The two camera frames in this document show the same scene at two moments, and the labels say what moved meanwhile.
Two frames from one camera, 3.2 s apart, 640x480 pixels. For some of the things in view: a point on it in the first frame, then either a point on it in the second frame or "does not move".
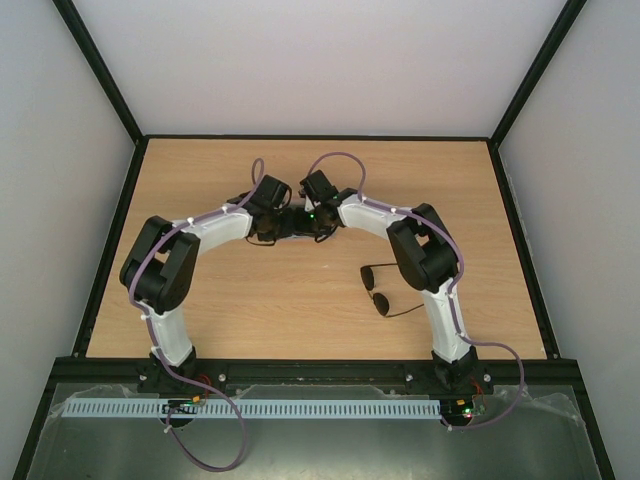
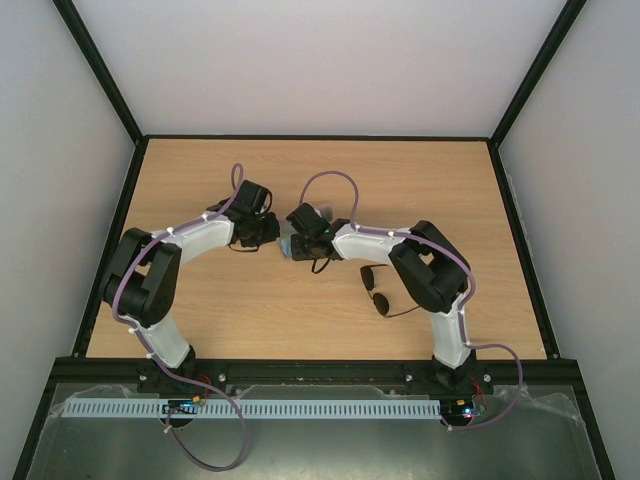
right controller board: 457,411 does not move
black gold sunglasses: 380,301 does not move
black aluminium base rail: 535,377 does not move
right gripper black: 314,221 to 298,245
